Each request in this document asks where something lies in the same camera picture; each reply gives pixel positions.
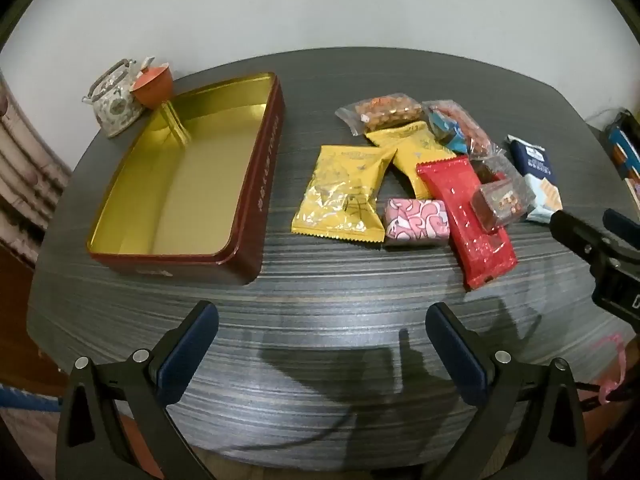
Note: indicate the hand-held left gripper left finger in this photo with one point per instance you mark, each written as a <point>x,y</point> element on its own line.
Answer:
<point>187,355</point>

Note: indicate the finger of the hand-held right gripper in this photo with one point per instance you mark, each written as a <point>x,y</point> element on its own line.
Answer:
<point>582,237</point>
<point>622,227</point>

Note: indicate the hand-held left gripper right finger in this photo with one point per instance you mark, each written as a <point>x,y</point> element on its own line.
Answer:
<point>457,355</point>

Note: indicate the navy blue biscuit packet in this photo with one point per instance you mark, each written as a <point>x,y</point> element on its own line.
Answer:
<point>537,165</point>

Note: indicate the red snack packet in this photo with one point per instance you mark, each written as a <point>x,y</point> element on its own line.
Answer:
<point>475,255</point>

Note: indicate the pink patterned candy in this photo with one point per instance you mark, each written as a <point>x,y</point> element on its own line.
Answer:
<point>415,220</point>

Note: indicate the clear peanut packet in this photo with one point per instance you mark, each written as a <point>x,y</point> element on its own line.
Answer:
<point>475,132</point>
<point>382,110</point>

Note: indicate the blue plum candy packet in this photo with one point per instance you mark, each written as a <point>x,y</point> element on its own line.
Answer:
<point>447,132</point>

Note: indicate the red and gold tin box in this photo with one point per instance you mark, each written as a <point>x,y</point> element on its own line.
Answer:
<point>200,180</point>

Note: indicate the yellow snack packet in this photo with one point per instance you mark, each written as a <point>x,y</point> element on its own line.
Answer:
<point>410,147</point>
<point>340,195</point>

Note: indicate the pink ribbon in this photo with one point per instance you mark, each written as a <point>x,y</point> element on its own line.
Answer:
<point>612,375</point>

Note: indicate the beige ribbed object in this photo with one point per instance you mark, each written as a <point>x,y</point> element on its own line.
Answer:
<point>30,175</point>

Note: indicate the floral ceramic teapot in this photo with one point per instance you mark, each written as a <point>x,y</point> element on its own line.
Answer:
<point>117,105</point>

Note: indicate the orange ceramic teacup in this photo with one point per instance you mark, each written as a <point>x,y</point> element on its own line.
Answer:
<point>152,87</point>

